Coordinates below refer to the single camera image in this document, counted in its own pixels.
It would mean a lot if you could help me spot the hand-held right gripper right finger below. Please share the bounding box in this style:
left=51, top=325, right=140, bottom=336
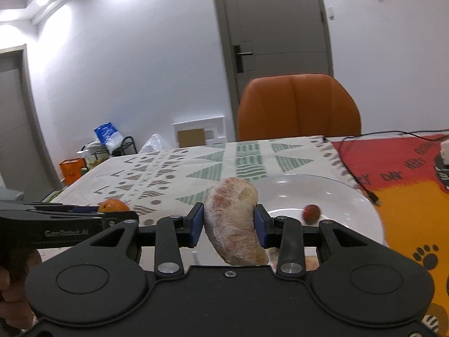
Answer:
left=254, top=204, right=386, bottom=275

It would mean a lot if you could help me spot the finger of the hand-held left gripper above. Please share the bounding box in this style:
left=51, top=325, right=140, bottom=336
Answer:
left=33, top=202, right=102, bottom=215

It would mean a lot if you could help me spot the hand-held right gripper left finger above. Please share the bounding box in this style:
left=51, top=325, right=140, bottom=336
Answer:
left=72, top=203, right=205, bottom=274

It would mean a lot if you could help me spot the large orange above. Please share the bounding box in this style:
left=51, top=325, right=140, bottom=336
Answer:
left=97, top=199, right=130, bottom=213

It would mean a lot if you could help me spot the bread roll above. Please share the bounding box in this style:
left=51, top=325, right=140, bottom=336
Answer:
left=204, top=177, right=270, bottom=267

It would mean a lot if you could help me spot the red plum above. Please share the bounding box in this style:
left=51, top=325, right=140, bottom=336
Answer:
left=302, top=204, right=320, bottom=224

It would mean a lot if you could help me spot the white plate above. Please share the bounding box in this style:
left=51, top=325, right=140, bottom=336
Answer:
left=196, top=174, right=387, bottom=271

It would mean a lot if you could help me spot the person's left hand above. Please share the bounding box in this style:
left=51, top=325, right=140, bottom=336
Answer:
left=0, top=249, right=43, bottom=334

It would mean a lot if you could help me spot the orange box on floor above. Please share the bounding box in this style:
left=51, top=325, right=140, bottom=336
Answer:
left=59, top=158, right=86, bottom=186

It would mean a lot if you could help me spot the patterned tablecloth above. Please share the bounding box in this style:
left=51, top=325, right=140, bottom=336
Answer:
left=37, top=135, right=355, bottom=274

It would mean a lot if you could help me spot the black metal rack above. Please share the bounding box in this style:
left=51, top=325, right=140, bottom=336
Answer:
left=81, top=136, right=138, bottom=160

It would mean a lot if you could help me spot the blue plastic bag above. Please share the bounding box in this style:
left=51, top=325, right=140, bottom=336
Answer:
left=93, top=122, right=123, bottom=153

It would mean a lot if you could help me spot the clear plastic bag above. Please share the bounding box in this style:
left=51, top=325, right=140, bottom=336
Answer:
left=140, top=133, right=172, bottom=154

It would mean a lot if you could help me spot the grey side door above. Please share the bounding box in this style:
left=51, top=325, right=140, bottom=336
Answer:
left=0, top=44, right=62, bottom=192

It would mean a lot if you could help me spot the orange chair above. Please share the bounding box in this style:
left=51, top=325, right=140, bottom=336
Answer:
left=237, top=74, right=362, bottom=142

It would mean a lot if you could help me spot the red orange printed mat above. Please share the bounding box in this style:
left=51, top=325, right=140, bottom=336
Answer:
left=331, top=134, right=449, bottom=334

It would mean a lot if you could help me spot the black cable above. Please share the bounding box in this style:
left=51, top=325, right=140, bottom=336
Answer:
left=340, top=131, right=449, bottom=206

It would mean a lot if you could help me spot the black door handle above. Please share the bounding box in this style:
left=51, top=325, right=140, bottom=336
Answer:
left=234, top=44, right=253, bottom=72

